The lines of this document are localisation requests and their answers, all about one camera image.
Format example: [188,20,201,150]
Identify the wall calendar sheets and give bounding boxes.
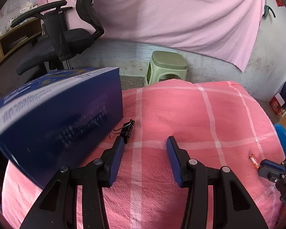
[0,0,21,19]

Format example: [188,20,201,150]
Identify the black binder clip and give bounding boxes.
[109,119,135,144]

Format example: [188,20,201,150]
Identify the black office chair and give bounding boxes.
[11,0,105,76]

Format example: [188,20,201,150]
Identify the pink checked tablecloth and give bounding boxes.
[1,78,286,229]

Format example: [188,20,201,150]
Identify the small orange battery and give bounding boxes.
[249,154,260,170]

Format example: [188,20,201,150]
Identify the blue plastic basin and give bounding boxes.
[274,123,286,156]

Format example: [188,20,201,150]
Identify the green hanging pouch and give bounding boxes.
[262,5,276,18]

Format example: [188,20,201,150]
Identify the stack of books papers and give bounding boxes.
[6,2,38,31]

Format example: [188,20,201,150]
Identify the blue cardboard box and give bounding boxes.
[0,67,123,188]

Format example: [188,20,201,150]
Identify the green plastic stool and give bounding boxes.
[144,51,187,86]

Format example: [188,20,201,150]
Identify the wooden desk shelf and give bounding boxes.
[0,18,42,67]

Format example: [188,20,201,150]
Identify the pink wall sheet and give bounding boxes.
[34,0,267,73]

